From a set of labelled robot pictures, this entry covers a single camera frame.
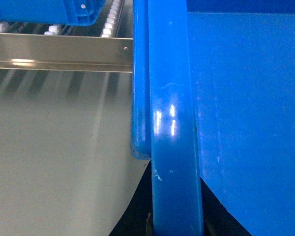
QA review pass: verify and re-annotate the metal roller shelf rail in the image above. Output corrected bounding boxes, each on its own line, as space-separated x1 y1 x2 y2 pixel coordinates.
0 0 133 73

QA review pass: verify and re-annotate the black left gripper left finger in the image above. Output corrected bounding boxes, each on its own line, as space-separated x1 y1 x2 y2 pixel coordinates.
110 162 153 236

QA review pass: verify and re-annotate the blue plastic crate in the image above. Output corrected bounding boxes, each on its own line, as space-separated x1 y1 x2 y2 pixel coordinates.
131 0 295 236

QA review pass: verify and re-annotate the blue crate on shelf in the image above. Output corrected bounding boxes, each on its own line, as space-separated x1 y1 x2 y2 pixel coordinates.
0 0 105 26

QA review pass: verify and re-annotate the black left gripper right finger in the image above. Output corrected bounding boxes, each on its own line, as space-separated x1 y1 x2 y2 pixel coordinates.
201 179 251 236

